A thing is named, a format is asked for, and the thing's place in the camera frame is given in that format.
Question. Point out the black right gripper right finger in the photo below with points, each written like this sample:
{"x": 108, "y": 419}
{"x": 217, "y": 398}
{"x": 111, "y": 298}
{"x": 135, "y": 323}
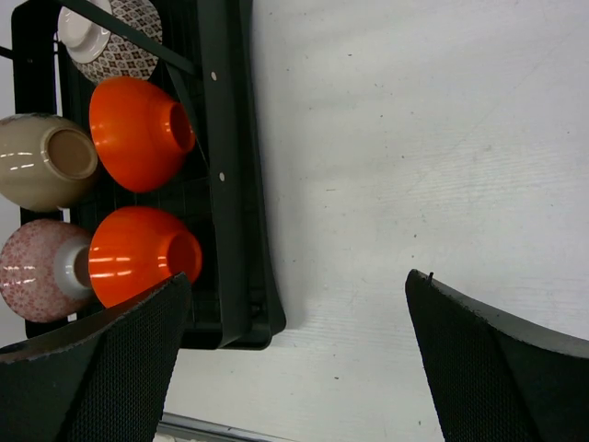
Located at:
{"x": 494, "y": 376}

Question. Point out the beige ceramic bowl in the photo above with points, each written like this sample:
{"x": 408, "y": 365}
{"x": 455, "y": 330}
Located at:
{"x": 47, "y": 162}

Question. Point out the black dish rack tray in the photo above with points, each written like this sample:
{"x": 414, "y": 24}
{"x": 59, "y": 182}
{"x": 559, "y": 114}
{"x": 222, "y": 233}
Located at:
{"x": 218, "y": 193}

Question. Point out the orange plastic bowl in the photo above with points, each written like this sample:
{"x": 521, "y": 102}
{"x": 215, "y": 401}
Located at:
{"x": 137, "y": 247}
{"x": 142, "y": 135}

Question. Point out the pink floral ceramic bowl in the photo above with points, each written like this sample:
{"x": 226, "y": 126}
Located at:
{"x": 44, "y": 270}

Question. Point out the brown patterned white bowl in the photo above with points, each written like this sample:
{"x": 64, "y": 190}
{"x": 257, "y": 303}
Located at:
{"x": 98, "y": 53}

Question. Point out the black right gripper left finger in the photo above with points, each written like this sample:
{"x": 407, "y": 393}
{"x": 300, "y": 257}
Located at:
{"x": 101, "y": 378}

